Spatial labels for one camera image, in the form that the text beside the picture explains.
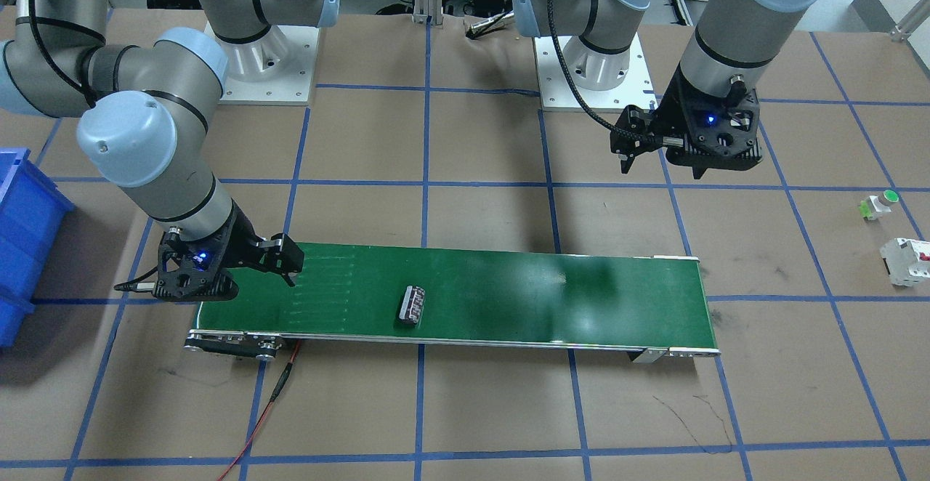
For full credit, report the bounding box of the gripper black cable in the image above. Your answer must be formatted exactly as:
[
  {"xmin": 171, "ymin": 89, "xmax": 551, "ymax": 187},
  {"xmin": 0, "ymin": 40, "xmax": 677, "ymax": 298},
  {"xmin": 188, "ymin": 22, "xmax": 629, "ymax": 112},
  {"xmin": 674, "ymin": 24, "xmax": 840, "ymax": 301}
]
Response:
[
  {"xmin": 546, "ymin": 0, "xmax": 634, "ymax": 137},
  {"xmin": 113, "ymin": 263, "xmax": 162, "ymax": 294}
]

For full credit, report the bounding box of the green conveyor belt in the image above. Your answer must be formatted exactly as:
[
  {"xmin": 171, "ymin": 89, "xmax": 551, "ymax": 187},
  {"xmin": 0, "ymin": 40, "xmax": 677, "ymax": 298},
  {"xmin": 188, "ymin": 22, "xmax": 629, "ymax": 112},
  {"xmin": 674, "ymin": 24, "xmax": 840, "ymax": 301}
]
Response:
[{"xmin": 185, "ymin": 243, "xmax": 719, "ymax": 363}]

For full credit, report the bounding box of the red black conveyor cable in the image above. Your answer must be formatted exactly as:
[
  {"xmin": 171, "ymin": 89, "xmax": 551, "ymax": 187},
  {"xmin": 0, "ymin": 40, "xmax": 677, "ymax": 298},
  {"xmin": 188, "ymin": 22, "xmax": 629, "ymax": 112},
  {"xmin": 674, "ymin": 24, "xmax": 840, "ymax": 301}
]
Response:
[{"xmin": 217, "ymin": 340, "xmax": 304, "ymax": 481}]

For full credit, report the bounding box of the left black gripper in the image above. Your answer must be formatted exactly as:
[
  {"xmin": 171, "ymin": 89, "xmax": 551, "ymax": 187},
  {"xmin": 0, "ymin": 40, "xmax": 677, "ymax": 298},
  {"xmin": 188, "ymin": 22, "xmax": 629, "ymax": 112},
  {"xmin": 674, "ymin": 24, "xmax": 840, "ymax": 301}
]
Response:
[{"xmin": 610, "ymin": 70, "xmax": 764, "ymax": 180}]

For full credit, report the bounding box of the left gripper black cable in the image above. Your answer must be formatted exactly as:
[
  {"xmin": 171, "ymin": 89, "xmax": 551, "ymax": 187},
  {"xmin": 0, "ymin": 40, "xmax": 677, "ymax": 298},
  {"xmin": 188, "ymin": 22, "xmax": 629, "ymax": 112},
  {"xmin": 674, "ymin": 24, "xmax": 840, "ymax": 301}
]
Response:
[{"xmin": 546, "ymin": 0, "xmax": 634, "ymax": 137}]

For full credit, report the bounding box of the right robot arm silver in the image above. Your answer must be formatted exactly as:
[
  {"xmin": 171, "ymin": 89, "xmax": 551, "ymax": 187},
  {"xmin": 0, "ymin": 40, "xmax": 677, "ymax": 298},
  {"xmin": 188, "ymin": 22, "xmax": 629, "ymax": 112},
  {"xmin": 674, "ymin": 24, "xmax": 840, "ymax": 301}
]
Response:
[{"xmin": 2, "ymin": 0, "xmax": 340, "ymax": 302}]

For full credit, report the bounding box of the blue plastic bin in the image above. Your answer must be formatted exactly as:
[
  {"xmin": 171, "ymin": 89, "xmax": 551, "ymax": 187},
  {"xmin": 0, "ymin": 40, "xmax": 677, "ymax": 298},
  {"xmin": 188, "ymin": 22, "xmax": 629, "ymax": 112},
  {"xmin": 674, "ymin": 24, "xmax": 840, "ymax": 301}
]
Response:
[{"xmin": 1, "ymin": 147, "xmax": 74, "ymax": 347}]

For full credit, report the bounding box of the green push button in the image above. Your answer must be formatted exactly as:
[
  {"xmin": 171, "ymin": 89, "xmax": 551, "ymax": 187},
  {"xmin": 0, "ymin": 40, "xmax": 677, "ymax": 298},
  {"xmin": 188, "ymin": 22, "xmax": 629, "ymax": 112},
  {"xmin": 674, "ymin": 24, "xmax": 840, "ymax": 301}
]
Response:
[{"xmin": 858, "ymin": 189, "xmax": 900, "ymax": 222}]

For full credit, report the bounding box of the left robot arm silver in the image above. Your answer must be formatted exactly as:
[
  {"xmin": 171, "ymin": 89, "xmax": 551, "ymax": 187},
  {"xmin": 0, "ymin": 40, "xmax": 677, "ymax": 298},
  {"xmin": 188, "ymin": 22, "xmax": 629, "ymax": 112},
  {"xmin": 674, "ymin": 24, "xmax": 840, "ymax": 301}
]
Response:
[{"xmin": 511, "ymin": 0, "xmax": 816, "ymax": 179}]

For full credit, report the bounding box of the black capacitor component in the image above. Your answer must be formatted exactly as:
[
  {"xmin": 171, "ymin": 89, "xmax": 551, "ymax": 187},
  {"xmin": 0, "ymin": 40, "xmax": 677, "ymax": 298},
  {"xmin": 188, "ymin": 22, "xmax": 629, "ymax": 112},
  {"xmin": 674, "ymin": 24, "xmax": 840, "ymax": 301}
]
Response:
[{"xmin": 397, "ymin": 285, "xmax": 426, "ymax": 326}]

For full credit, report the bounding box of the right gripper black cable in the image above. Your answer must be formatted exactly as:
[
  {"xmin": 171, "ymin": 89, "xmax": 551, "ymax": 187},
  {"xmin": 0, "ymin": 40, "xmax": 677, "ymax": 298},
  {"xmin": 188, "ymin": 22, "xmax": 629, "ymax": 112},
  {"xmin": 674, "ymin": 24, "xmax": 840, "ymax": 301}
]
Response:
[{"xmin": 113, "ymin": 263, "xmax": 162, "ymax": 294}]

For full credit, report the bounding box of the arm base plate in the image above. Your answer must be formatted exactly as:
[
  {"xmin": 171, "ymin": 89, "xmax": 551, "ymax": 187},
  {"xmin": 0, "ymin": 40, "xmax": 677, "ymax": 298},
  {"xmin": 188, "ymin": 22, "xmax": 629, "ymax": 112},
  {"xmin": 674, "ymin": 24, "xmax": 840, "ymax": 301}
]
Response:
[
  {"xmin": 205, "ymin": 25, "xmax": 320, "ymax": 106},
  {"xmin": 533, "ymin": 35, "xmax": 655, "ymax": 113}
]

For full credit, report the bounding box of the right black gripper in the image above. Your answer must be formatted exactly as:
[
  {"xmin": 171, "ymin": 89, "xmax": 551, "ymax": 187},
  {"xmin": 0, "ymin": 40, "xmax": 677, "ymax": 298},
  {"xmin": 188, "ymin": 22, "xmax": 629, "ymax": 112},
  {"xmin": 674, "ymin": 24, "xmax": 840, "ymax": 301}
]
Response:
[{"xmin": 153, "ymin": 203, "xmax": 304, "ymax": 302}]

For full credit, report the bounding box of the white circuit breaker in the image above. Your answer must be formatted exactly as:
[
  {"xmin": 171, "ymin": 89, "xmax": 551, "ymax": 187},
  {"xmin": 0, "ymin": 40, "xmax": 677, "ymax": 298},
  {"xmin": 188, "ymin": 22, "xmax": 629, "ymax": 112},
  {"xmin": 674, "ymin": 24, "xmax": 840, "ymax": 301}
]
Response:
[{"xmin": 879, "ymin": 238, "xmax": 929, "ymax": 286}]

